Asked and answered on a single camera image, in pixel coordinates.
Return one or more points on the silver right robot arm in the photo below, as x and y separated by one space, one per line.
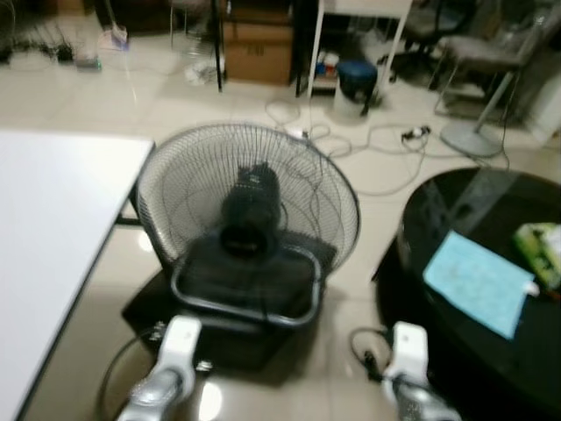
419 399

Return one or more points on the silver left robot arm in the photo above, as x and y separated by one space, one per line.
158 393

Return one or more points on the green tissue box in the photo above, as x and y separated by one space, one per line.
542 253

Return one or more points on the light blue placemat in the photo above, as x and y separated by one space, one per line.
478 282

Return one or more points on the black power plug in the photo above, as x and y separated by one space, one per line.
415 134

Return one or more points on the grey padded chair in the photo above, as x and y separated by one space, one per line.
482 51

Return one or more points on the dark office chair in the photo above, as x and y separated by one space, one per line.
434 26

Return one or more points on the white bucket with blue lid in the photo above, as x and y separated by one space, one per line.
356 83

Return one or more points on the white metal shelf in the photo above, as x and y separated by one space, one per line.
359 10

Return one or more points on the metal grille floor fan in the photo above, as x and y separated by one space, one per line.
250 215

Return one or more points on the brown cardboard box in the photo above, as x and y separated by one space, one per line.
259 54

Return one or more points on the white purple slipper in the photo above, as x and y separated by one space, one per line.
116 38

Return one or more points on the grey round pedestal stand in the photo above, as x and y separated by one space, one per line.
473 139

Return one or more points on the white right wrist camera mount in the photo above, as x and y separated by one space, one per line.
408 349

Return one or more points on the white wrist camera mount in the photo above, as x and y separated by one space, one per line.
180 342
408 349

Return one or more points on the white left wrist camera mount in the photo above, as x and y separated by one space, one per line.
180 342

